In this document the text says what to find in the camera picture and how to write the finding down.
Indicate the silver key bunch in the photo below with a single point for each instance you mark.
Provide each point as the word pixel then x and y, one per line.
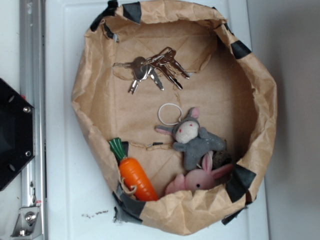
pixel 142 68

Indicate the orange plastic carrot toy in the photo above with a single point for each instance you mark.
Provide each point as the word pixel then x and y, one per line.
pixel 132 173

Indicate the dark brown fuzzy object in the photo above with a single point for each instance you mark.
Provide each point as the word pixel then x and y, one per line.
pixel 221 158

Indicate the pink plush bunny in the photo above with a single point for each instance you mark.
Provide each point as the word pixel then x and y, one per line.
pixel 199 179

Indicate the brown paper bag bin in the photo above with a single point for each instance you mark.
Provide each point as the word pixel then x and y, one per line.
pixel 235 94

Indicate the black mounting plate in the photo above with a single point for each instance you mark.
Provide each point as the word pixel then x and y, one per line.
pixel 16 134

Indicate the grey plush bunny keychain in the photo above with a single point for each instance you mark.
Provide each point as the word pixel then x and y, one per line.
pixel 191 139

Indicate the aluminium extrusion rail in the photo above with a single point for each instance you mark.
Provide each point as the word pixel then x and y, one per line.
pixel 32 86

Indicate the silver corner bracket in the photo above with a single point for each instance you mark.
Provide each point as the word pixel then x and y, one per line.
pixel 28 225

